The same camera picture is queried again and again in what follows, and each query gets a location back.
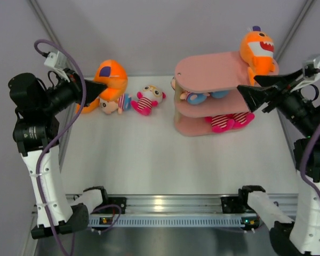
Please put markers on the pink striped plush on shelf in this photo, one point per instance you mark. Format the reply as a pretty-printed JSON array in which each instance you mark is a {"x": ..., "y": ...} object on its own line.
[{"x": 220, "y": 123}]

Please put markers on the doll plush striped shirt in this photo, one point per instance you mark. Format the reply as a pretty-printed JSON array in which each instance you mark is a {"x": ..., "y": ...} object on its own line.
[{"x": 123, "y": 103}]

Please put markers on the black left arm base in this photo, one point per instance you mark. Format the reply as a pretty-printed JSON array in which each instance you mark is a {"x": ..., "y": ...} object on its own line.
[{"x": 120, "y": 201}]

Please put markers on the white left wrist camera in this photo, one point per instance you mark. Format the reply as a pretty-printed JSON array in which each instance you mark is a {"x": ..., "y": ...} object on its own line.
[{"x": 57, "y": 63}]

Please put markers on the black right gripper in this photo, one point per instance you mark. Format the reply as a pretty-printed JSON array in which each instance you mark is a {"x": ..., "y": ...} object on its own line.
[{"x": 254, "y": 95}]

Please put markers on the blue doll plush on shelf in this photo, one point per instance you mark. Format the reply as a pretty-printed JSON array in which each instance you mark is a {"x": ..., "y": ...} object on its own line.
[{"x": 196, "y": 98}]

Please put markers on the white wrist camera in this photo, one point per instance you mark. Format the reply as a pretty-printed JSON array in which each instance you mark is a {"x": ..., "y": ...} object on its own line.
[
  {"x": 316, "y": 66},
  {"x": 57, "y": 63}
]

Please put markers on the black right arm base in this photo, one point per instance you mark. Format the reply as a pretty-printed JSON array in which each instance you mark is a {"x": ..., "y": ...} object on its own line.
[{"x": 232, "y": 205}]

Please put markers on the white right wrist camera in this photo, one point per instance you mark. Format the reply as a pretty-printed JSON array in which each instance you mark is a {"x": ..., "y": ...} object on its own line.
[{"x": 316, "y": 66}]

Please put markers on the orange shark plush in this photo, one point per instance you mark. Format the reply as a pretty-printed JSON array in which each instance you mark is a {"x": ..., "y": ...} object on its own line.
[
  {"x": 257, "y": 50},
  {"x": 113, "y": 74}
]

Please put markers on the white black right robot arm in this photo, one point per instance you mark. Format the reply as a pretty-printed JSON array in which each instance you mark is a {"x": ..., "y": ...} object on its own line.
[{"x": 301, "y": 235}]

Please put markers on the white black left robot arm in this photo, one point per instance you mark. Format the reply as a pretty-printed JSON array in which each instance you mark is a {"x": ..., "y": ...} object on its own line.
[{"x": 36, "y": 134}]

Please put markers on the pink three-tier shelf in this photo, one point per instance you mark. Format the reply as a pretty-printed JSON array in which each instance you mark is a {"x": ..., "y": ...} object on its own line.
[{"x": 208, "y": 73}]

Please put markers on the aluminium mounting rail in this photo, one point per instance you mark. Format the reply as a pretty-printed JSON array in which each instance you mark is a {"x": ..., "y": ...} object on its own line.
[{"x": 171, "y": 204}]

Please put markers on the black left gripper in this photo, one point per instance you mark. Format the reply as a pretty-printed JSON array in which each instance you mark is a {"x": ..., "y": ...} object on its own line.
[{"x": 74, "y": 85}]

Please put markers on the white pink glasses plush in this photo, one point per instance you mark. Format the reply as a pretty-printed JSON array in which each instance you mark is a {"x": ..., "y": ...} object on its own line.
[{"x": 149, "y": 97}]

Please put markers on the white slotted cable duct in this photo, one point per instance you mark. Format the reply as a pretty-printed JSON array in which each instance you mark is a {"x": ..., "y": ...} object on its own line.
[{"x": 175, "y": 221}]

